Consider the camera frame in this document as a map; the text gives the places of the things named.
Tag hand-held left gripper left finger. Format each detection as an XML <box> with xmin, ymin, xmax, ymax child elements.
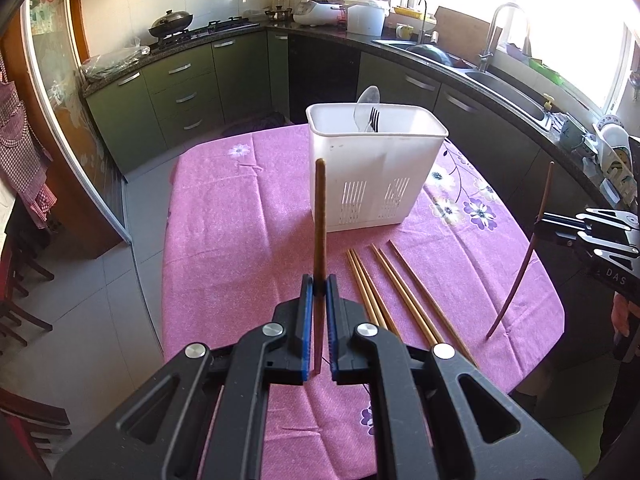
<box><xmin>52</xmin><ymin>274</ymin><xmax>316</xmax><ymax>480</ymax></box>

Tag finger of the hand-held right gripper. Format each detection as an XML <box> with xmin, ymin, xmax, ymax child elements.
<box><xmin>532</xmin><ymin>219</ymin><xmax>640</xmax><ymax>265</ymax></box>
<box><xmin>541</xmin><ymin>208</ymin><xmax>640</xmax><ymax>233</ymax></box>

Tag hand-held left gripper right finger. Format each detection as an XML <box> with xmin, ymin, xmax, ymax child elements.
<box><xmin>326</xmin><ymin>274</ymin><xmax>584</xmax><ymax>480</ymax></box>

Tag dark brown chopstick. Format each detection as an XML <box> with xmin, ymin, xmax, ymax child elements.
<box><xmin>310</xmin><ymin>158</ymin><xmax>328</xmax><ymax>375</ymax></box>
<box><xmin>486</xmin><ymin>161</ymin><xmax>556</xmax><ymax>339</ymax></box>

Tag white plastic utensil holder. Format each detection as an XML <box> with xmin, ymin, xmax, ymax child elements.
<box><xmin>306</xmin><ymin>103</ymin><xmax>449</xmax><ymax>233</ymax></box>

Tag person's right hand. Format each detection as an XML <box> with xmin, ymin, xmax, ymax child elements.
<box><xmin>611</xmin><ymin>292</ymin><xmax>633</xmax><ymax>339</ymax></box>

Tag dish rack with plates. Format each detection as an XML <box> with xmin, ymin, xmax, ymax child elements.
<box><xmin>592</xmin><ymin>115</ymin><xmax>640</xmax><ymax>207</ymax></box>

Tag ceramic cup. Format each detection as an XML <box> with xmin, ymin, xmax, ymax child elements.
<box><xmin>560</xmin><ymin>117</ymin><xmax>589</xmax><ymax>152</ymax></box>

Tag pink floral tablecloth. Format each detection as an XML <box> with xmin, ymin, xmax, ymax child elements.
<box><xmin>161</xmin><ymin>124</ymin><xmax>566</xmax><ymax>480</ymax></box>

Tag person's dark clothing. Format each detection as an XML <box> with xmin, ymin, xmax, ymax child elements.
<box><xmin>597</xmin><ymin>305</ymin><xmax>640</xmax><ymax>463</ymax></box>

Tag green plastic tray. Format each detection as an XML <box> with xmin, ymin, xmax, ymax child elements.
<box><xmin>527</xmin><ymin>57</ymin><xmax>572</xmax><ymax>87</ymax></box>

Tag stainless steel sink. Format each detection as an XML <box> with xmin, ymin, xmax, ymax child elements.
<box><xmin>375</xmin><ymin>37</ymin><xmax>553</xmax><ymax>128</ymax></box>

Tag chrome kitchen faucet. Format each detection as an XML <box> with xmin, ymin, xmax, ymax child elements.
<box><xmin>477</xmin><ymin>2</ymin><xmax>533</xmax><ymax>73</ymax></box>

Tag white plastic spoon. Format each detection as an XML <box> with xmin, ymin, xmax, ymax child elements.
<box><xmin>354</xmin><ymin>85</ymin><xmax>381</xmax><ymax>133</ymax></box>

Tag wooden cutting board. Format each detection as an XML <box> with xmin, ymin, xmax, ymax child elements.
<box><xmin>432</xmin><ymin>6</ymin><xmax>496</xmax><ymax>63</ymax></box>

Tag dark pan in sink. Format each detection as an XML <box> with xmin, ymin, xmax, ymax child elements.
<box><xmin>406</xmin><ymin>44</ymin><xmax>454</xmax><ymax>67</ymax></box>

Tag green kitchen cabinets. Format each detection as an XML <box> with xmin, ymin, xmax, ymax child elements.
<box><xmin>82</xmin><ymin>27</ymin><xmax>640</xmax><ymax>241</ymax></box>

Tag small black faucet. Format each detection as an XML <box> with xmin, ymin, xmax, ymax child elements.
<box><xmin>417</xmin><ymin>0</ymin><xmax>432</xmax><ymax>44</ymax></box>

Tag dark wooden chair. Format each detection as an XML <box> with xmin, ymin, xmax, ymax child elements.
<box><xmin>0</xmin><ymin>200</ymin><xmax>56</xmax><ymax>348</ymax></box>

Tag white lidded bucket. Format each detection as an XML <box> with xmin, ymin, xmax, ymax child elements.
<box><xmin>344</xmin><ymin>0</ymin><xmax>390</xmax><ymax>37</ymax></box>

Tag black gas stove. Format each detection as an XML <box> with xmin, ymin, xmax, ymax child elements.
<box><xmin>150</xmin><ymin>16</ymin><xmax>261</xmax><ymax>51</ymax></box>

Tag white rice cooker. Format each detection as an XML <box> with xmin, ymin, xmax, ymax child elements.
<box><xmin>293</xmin><ymin>0</ymin><xmax>347</xmax><ymax>28</ymax></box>

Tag glass sliding door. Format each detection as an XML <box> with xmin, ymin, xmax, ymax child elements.
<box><xmin>20</xmin><ymin>0</ymin><xmax>135</xmax><ymax>247</ymax></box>

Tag plastic bag with plates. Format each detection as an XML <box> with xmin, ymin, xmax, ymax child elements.
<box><xmin>80</xmin><ymin>45</ymin><xmax>151</xmax><ymax>81</ymax></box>

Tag black wok with lid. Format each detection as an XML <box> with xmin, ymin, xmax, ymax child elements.
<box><xmin>148</xmin><ymin>9</ymin><xmax>194</xmax><ymax>38</ymax></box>

